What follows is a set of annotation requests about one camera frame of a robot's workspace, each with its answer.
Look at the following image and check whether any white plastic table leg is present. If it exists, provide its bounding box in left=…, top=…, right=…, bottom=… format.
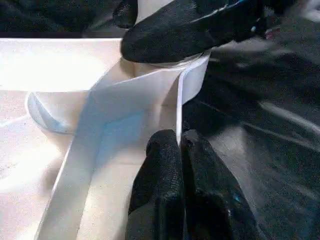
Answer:
left=134, top=0, right=208, bottom=69

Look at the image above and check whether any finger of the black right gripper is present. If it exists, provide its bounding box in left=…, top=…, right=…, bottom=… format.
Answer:
left=121, top=0, right=266, bottom=64
left=112, top=0, right=139, bottom=29

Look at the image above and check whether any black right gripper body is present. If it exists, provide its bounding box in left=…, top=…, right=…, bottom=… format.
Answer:
left=260, top=0, right=320, bottom=43

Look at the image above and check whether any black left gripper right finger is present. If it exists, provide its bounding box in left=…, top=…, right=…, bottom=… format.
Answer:
left=181, top=128, right=262, bottom=240

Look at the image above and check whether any white plastic table top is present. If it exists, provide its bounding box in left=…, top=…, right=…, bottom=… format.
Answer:
left=0, top=37, right=211, bottom=240

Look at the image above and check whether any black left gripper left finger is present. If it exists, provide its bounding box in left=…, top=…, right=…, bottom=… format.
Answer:
left=125, top=129, right=187, bottom=240

